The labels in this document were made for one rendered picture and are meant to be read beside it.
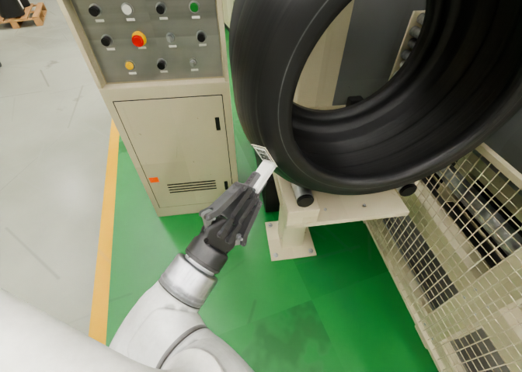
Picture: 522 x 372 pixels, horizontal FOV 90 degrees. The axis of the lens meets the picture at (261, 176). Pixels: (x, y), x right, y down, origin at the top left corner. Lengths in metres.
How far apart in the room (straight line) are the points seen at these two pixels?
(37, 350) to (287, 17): 0.43
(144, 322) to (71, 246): 1.54
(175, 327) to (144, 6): 1.06
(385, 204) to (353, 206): 0.10
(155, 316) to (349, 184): 0.45
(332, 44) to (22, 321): 0.84
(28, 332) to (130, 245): 1.53
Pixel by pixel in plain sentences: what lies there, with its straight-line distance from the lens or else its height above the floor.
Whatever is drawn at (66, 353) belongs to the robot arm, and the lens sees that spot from 0.31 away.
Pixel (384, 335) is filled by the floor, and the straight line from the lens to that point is 1.57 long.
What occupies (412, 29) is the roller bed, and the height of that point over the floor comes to 1.15.
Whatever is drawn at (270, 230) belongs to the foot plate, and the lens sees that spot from 1.68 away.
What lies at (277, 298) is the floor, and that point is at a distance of 1.51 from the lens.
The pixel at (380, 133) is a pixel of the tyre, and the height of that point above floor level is 0.95.
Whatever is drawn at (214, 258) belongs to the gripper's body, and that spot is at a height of 1.00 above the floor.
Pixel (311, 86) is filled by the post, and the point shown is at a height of 1.03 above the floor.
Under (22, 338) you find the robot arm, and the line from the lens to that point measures 0.31.
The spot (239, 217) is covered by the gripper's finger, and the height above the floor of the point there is 1.00.
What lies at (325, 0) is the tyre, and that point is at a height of 1.34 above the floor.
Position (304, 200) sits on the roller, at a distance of 0.67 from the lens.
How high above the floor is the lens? 1.42
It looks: 45 degrees down
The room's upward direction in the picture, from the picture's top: straight up
